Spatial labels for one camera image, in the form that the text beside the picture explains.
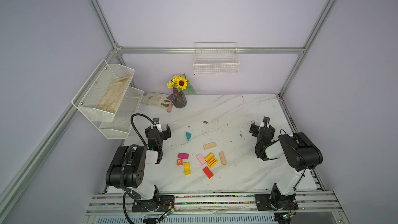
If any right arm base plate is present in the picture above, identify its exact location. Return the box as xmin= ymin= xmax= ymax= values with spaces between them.
xmin=255 ymin=194 xmax=299 ymax=211

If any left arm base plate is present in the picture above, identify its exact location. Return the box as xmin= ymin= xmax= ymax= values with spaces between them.
xmin=131 ymin=195 xmax=175 ymax=213

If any pink tube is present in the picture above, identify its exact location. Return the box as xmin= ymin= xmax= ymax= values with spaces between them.
xmin=167 ymin=101 xmax=173 ymax=113

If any orange ridged wood block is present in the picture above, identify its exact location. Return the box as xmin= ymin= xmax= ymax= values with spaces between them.
xmin=205 ymin=152 xmax=215 ymax=163

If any red wood block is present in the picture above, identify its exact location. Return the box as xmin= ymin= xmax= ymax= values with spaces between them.
xmin=203 ymin=167 xmax=214 ymax=179

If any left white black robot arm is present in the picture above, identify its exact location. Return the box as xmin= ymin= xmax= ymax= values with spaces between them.
xmin=105 ymin=124 xmax=172 ymax=207

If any white mesh shelf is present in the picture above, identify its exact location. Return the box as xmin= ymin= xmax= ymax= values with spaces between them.
xmin=99 ymin=87 xmax=144 ymax=140
xmin=72 ymin=60 xmax=135 ymax=122

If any sunflower bouquet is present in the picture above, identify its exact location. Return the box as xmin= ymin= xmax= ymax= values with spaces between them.
xmin=167 ymin=74 xmax=197 ymax=95

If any white wire wall basket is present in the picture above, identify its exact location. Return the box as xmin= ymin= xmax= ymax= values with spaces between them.
xmin=193 ymin=42 xmax=240 ymax=75

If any beige cloth in shelf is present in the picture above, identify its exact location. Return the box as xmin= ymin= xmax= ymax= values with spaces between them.
xmin=97 ymin=76 xmax=132 ymax=114

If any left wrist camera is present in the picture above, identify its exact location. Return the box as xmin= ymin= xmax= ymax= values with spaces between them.
xmin=152 ymin=118 xmax=162 ymax=132

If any dark purple glass vase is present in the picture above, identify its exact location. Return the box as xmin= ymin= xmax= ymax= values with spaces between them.
xmin=173 ymin=88 xmax=187 ymax=109

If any white cloth on table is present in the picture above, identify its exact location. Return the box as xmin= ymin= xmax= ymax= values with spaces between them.
xmin=141 ymin=93 xmax=170 ymax=110

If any white upper mesh shelf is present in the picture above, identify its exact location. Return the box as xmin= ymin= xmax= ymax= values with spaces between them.
xmin=72 ymin=60 xmax=135 ymax=122

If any magenta wood block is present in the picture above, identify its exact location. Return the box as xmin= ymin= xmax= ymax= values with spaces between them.
xmin=178 ymin=152 xmax=189 ymax=159

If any long natural wood block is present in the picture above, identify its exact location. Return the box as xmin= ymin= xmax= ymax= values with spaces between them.
xmin=219 ymin=151 xmax=227 ymax=166

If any teal triangular wood block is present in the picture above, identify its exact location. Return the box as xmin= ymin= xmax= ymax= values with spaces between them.
xmin=186 ymin=132 xmax=192 ymax=141

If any white lower mesh shelf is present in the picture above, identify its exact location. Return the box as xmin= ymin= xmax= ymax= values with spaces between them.
xmin=99 ymin=87 xmax=144 ymax=140

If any yellow red striped block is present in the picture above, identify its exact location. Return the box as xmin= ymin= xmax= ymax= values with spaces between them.
xmin=207 ymin=158 xmax=218 ymax=168

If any pink wood block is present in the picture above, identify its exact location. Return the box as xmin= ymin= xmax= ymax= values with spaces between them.
xmin=197 ymin=154 xmax=207 ymax=165

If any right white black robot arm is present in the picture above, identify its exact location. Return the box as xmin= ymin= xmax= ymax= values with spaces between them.
xmin=249 ymin=117 xmax=323 ymax=211

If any aluminium front rail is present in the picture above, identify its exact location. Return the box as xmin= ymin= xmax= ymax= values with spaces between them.
xmin=83 ymin=191 xmax=349 ymax=224

